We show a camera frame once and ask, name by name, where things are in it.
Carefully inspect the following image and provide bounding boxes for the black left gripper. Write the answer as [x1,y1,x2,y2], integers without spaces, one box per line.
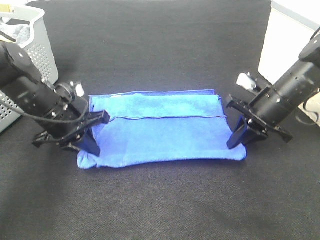
[2,76,110,157]

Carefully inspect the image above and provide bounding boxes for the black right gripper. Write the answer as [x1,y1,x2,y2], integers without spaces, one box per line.
[226,61,320,149]

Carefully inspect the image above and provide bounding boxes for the blue microfiber towel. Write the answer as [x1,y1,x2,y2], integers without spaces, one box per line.
[77,89,247,169]

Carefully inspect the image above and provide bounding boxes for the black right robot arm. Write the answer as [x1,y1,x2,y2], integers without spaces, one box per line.
[226,31,320,149]

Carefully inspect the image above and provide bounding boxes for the black tablecloth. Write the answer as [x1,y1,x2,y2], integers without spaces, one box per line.
[0,0,320,240]

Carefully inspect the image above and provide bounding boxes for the grey perforated plastic basket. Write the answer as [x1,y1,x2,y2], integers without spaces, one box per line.
[0,3,59,131]

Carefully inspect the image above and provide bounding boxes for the white plastic storage box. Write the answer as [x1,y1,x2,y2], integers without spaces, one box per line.
[258,0,320,84]

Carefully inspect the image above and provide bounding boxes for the grey cloth in basket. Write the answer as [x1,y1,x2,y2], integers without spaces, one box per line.
[0,21,31,47]

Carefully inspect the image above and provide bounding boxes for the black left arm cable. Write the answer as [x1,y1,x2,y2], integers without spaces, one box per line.
[0,96,90,125]

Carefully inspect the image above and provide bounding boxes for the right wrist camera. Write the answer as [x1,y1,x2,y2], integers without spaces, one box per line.
[235,72,262,92]

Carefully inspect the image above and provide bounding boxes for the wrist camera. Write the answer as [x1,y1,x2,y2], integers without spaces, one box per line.
[235,72,262,92]
[54,81,85,103]

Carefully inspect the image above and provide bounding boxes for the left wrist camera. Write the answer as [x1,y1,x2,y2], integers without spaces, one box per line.
[54,81,85,103]

